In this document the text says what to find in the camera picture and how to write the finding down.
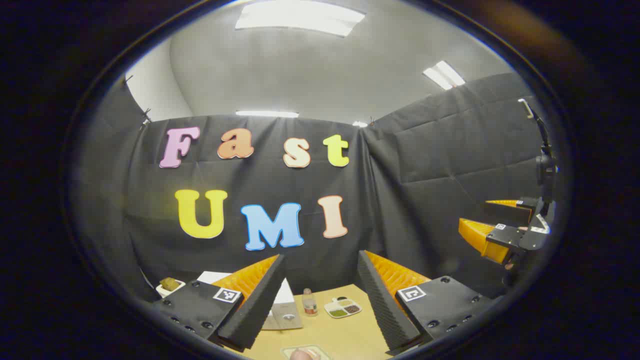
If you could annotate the white microwave oven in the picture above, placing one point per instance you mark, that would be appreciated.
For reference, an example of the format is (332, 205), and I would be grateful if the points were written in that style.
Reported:
(287, 300)

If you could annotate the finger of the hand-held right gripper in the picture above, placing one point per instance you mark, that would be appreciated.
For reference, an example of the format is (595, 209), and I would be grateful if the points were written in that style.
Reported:
(510, 212)
(475, 235)

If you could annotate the white speckled square plate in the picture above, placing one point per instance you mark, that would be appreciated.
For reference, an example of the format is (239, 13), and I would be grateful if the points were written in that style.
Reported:
(325, 354)

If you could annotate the black backdrop cloth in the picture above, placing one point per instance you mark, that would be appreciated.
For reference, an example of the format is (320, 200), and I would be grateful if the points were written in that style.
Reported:
(400, 200)

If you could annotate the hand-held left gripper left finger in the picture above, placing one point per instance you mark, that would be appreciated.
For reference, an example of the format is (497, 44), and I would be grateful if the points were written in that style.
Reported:
(260, 305)

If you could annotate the clear plastic bottle red label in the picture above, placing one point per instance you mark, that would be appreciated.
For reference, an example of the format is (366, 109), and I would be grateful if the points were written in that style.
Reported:
(310, 302)

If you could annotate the white toaster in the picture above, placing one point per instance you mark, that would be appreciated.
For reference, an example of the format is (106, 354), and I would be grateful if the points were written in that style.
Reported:
(159, 290)

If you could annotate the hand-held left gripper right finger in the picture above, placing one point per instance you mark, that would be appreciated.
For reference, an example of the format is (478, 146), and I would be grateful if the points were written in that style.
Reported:
(382, 310)

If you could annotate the ceiling light panel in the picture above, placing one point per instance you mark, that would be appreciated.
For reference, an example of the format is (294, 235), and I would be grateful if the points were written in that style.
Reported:
(359, 123)
(444, 75)
(267, 114)
(300, 17)

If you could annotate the white divided tray with grains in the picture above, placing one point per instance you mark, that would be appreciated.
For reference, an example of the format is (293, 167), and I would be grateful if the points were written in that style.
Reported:
(343, 307)

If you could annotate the toast bread slice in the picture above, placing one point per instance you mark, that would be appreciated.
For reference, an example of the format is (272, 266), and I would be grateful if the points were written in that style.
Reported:
(170, 283)

